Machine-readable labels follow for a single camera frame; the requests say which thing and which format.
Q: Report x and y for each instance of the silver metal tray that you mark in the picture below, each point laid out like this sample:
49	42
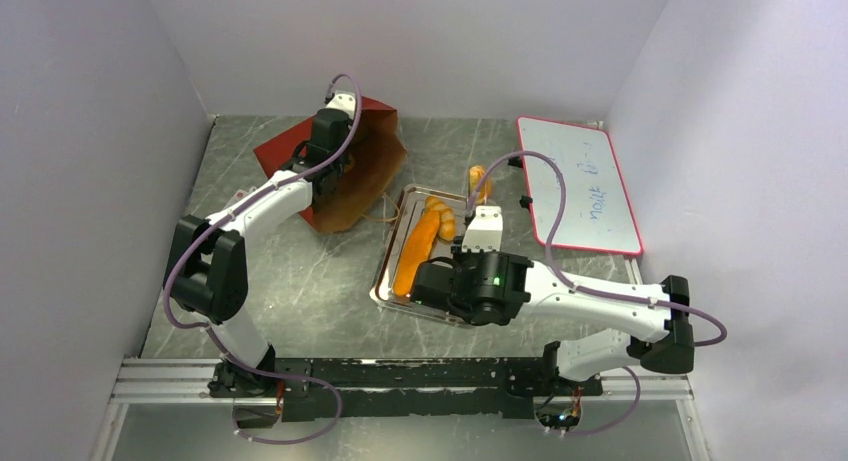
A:
404	242

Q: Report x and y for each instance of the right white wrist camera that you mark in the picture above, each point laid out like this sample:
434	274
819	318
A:
483	229

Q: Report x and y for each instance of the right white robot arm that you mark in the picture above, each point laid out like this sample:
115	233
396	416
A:
644	325

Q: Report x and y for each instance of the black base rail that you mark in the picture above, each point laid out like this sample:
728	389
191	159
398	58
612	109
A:
321	388

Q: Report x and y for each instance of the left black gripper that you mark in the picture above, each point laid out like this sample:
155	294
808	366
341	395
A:
346	161

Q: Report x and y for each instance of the clear plastic packet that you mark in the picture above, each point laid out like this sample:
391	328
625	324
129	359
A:
241	194

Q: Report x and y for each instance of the pink framed whiteboard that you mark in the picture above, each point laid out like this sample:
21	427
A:
597	216

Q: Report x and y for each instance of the orange fake croissant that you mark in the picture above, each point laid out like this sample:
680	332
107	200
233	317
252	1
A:
447	227

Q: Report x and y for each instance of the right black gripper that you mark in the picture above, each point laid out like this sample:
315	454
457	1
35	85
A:
430	283

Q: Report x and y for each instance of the long orange fake baguette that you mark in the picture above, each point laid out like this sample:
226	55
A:
416	250

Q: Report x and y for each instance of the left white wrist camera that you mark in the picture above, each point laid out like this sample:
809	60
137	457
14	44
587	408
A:
344	101

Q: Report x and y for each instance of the red paper bag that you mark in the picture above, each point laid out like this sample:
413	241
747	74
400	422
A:
371	161

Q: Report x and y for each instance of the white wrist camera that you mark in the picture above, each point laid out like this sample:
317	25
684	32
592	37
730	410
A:
483	229
344	101

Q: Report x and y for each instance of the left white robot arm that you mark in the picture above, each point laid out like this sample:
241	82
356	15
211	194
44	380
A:
207	271

